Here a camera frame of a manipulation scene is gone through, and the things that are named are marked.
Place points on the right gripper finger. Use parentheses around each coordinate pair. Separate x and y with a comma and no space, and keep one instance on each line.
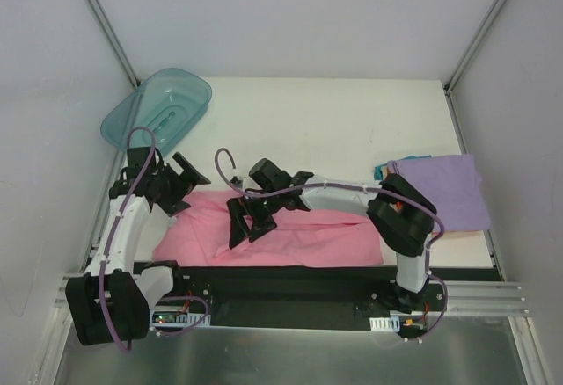
(257,230)
(239,229)

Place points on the left aluminium frame post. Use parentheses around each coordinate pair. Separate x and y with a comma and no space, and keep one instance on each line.
(112,40)

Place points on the pink t shirt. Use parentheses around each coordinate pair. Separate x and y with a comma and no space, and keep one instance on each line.
(318,239)

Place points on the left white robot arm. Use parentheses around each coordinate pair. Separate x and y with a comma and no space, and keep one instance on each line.
(108,302)

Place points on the front aluminium frame rail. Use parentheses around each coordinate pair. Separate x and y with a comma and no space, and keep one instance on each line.
(505,298)

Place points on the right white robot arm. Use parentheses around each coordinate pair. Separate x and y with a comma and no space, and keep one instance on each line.
(401,215)

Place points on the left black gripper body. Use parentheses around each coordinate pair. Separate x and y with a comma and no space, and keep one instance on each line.
(177,187)

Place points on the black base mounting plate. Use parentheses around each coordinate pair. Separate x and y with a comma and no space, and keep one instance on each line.
(324,299)

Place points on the purple folded t shirt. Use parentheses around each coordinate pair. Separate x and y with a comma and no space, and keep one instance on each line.
(452,184)

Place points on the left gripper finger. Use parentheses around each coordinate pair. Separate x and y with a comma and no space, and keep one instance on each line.
(189,174)
(172,209)

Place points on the left white cable duct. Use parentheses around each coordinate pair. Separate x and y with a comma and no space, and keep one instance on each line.
(175,319)

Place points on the aluminium frame post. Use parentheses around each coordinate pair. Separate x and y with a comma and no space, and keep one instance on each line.
(477,41)
(112,40)

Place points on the teal folded t shirt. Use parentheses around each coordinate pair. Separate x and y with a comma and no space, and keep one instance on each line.
(381,171)

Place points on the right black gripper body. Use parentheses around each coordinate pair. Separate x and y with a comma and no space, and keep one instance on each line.
(256,208)

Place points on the right aluminium frame post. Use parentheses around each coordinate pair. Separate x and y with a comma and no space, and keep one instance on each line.
(477,41)

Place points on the white cable duct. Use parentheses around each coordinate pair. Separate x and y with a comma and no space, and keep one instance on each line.
(385,324)
(175,319)

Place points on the teal plastic tub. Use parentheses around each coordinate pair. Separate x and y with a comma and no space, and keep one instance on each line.
(169,103)

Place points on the right white cable duct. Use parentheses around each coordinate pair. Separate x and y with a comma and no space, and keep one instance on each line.
(385,324)

